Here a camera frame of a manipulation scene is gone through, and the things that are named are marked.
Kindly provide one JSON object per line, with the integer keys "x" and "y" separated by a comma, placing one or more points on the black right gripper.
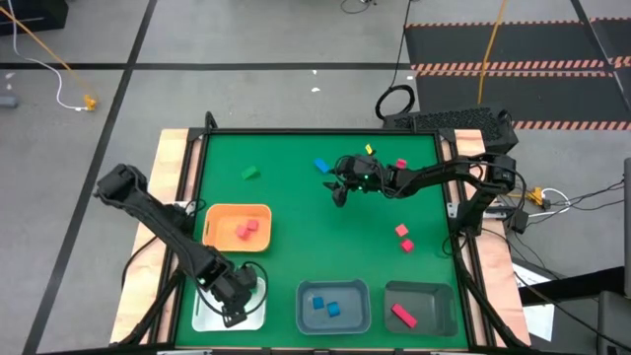
{"x": 370, "y": 183}

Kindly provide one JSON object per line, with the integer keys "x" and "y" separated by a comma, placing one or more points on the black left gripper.
{"x": 236, "y": 291}

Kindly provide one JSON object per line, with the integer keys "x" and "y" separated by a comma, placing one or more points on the pink-red block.
{"x": 401, "y": 230}
{"x": 242, "y": 233}
{"x": 401, "y": 163}

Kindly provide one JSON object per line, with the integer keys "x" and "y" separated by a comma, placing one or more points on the blue rectangular block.
{"x": 333, "y": 309}

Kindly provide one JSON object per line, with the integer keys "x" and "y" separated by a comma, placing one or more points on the long red rectangular block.
{"x": 404, "y": 316}

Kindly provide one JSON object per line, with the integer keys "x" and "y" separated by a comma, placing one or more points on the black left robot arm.
{"x": 148, "y": 212}

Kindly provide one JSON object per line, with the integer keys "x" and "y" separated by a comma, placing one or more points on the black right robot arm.
{"x": 443, "y": 175}

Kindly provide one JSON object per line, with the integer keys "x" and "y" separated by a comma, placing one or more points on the white plastic bin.
{"x": 207, "y": 320}

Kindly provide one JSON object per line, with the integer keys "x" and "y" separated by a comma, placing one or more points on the green table mat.
{"x": 320, "y": 236}

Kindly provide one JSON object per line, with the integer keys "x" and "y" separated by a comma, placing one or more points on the small yellow block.
{"x": 369, "y": 148}

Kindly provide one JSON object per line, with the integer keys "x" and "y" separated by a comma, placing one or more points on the orange plastic bin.
{"x": 222, "y": 241}

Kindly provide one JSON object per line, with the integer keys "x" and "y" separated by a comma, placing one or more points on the green half-cylinder block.
{"x": 250, "y": 173}

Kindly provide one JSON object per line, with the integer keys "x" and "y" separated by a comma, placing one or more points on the blue-grey plastic bin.
{"x": 352, "y": 296}

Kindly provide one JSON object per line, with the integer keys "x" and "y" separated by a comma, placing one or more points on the black perforated computer case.
{"x": 443, "y": 120}

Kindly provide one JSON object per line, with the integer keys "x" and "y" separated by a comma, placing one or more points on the dark grey plastic bin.
{"x": 434, "y": 301}

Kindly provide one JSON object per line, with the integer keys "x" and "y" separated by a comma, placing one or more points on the black power adapter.
{"x": 520, "y": 222}

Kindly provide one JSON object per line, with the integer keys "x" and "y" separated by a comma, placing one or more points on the yellow power plug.
{"x": 536, "y": 196}

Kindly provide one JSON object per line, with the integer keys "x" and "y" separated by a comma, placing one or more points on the black hazard-striped floor mat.
{"x": 542, "y": 44}
{"x": 542, "y": 96}

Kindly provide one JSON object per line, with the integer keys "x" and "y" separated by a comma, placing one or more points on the white paper sheet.
{"x": 539, "y": 320}

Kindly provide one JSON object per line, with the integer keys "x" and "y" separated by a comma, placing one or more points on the black metal beam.
{"x": 581, "y": 286}

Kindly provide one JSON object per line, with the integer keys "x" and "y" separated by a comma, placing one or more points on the grey upright panel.
{"x": 627, "y": 222}

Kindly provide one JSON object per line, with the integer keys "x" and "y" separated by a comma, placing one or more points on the dark grey box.
{"x": 616, "y": 325}

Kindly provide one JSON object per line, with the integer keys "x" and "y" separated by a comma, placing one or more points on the small grey floor object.
{"x": 7, "y": 102}

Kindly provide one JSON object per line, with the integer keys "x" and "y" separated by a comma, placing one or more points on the black floor box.
{"x": 34, "y": 17}

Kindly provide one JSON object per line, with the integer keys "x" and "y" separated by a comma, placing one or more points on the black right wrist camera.
{"x": 357, "y": 163}

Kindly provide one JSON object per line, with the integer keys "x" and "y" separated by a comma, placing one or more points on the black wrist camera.
{"x": 214, "y": 271}
{"x": 357, "y": 163}

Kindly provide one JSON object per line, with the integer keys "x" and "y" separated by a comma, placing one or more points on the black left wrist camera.
{"x": 214, "y": 271}

